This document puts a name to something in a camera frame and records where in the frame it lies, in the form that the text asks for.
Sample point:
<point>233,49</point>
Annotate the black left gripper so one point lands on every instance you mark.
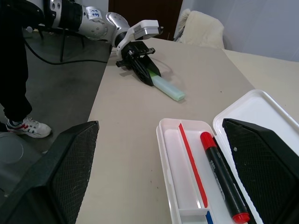
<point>134,50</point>

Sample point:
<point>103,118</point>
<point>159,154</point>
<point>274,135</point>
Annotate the person's leg in black trousers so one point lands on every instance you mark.
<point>14,70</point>

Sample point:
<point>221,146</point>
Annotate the chair with cream cover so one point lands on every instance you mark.
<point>201,28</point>

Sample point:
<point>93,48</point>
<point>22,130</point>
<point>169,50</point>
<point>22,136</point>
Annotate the black metal stand legs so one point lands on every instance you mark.
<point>62,44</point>

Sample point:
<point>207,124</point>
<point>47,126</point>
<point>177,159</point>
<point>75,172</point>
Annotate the white plastic pencil case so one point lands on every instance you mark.
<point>182,168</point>

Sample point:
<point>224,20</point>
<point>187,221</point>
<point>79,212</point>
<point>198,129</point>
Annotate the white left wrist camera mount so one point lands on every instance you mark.
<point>146,28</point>

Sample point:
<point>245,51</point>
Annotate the dark brown door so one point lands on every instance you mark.
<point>144,11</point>

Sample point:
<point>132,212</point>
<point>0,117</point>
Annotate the white sneaker with red stripes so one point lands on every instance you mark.
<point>30,128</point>

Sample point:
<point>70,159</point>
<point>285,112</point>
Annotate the pale green marker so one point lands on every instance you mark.
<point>169,89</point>

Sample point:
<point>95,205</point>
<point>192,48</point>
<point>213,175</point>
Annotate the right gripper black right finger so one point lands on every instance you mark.
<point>268,168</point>

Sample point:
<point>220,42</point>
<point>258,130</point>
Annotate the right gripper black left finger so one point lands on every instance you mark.
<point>46,177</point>

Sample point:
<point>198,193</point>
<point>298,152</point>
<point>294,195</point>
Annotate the round pale floor disc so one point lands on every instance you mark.
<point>10,148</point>

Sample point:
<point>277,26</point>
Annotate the black marker with red cap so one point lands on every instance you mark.
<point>222,177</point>

